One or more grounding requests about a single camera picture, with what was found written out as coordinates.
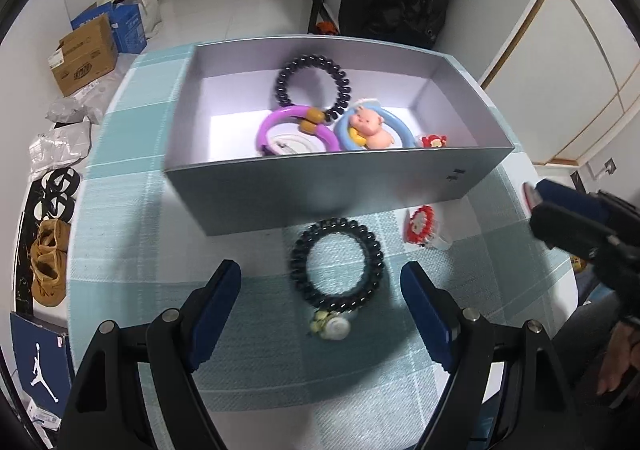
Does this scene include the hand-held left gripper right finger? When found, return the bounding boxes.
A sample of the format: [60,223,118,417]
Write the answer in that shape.
[400,261,583,450]

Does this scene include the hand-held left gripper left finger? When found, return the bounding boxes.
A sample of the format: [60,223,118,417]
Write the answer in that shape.
[59,259,242,450]

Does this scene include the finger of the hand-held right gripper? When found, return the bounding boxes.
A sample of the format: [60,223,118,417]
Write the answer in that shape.
[530,202,623,258]
[537,179,608,223]

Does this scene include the red bead hair tie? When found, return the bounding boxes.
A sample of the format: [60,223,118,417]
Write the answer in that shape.
[402,204,453,251]

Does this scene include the black coil tie with charm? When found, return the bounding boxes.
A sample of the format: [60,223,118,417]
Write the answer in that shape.
[289,219,386,342]

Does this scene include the grey cardboard box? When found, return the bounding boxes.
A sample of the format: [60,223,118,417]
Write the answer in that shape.
[164,34,516,237]

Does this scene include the white ring bracelet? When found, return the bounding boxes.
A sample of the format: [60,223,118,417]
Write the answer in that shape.
[270,132,326,155]

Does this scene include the blue bracelet with pig charm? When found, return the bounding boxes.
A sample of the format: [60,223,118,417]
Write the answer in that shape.
[333,98,416,151]

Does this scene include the purple ring bracelet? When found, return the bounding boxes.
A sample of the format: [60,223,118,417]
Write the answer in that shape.
[257,104,341,158]

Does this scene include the black coil hair tie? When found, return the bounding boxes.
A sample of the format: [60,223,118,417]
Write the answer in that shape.
[272,54,351,123]

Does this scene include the person's right hand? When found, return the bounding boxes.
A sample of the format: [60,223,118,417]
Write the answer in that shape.
[597,320,640,398]

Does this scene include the person's dark trousers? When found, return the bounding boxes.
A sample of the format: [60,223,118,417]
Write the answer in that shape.
[552,290,640,450]

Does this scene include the teal plaid tablecloth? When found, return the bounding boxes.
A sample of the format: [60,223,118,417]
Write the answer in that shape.
[67,44,576,450]

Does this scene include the brown suede shoe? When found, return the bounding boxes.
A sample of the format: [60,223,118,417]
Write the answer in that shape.
[31,270,66,308]
[31,219,71,275]

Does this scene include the blue shoe box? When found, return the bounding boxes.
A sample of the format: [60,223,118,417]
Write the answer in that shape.
[9,312,71,431]

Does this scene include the black and white slipper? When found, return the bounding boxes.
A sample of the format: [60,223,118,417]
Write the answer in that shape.
[27,190,76,221]
[37,167,81,193]

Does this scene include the clear plastic packaging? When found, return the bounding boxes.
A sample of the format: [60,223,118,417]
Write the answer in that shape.
[45,74,131,123]
[27,120,93,181]

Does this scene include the brown cardboard box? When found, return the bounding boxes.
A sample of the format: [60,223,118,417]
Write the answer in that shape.
[47,14,120,98]

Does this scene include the blue cardboard box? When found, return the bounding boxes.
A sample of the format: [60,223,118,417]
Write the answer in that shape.
[70,0,148,55]

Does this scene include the white plastic bag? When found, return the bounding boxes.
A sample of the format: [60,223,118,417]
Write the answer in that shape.
[140,0,163,38]

